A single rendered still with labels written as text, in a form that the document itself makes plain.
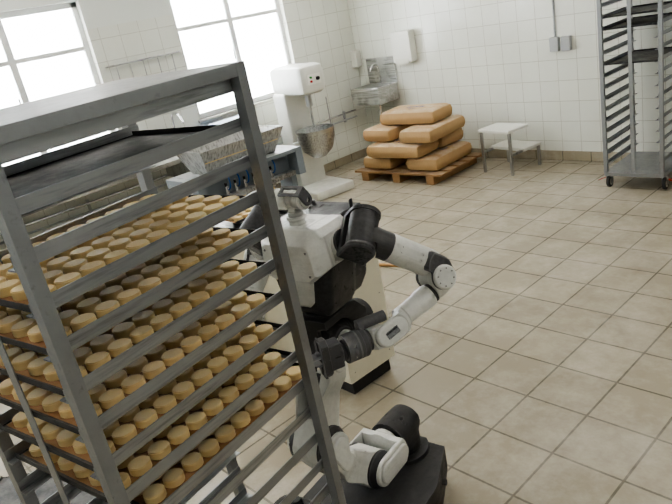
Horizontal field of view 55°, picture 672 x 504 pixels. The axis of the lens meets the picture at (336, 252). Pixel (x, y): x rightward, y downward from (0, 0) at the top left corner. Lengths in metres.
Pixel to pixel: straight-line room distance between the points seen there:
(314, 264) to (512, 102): 5.46
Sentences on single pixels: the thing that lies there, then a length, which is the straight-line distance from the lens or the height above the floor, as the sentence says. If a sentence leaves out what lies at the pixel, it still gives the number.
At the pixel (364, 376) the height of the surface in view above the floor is 0.06.
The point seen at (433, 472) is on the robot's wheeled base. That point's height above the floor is 0.17.
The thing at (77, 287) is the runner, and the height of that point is 1.50.
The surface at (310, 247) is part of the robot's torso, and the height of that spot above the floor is 1.25.
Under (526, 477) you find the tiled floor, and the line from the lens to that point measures 2.88.
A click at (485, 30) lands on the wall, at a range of 7.26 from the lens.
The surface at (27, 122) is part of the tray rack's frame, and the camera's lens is 1.22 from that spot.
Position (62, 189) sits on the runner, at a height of 1.68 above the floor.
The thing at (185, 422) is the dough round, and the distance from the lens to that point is 1.62.
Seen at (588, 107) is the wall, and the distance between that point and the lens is 6.83.
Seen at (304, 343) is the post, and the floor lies 1.09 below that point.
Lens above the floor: 1.90
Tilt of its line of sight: 21 degrees down
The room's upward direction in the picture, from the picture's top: 11 degrees counter-clockwise
